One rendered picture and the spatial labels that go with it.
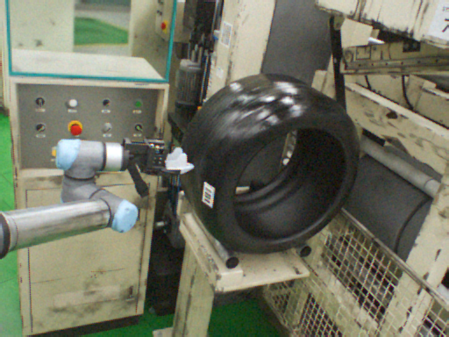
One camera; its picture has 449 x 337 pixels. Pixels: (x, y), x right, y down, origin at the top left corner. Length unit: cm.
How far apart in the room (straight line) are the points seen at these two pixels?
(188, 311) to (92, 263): 48
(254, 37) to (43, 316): 150
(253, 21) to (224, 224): 66
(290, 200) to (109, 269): 90
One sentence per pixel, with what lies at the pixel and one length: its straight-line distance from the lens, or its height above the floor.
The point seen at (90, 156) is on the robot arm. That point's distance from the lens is 111.
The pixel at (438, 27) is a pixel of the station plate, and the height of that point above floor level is 168.
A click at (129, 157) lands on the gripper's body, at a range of 116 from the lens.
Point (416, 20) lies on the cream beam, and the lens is 123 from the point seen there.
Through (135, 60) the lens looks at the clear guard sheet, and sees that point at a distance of 166.
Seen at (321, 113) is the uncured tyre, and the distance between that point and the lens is 123.
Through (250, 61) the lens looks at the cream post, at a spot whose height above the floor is 144.
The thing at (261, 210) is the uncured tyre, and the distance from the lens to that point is 162.
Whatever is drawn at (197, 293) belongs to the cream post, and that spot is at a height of 42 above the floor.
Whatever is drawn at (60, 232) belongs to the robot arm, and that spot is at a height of 119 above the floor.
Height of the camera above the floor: 174
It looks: 26 degrees down
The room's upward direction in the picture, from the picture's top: 11 degrees clockwise
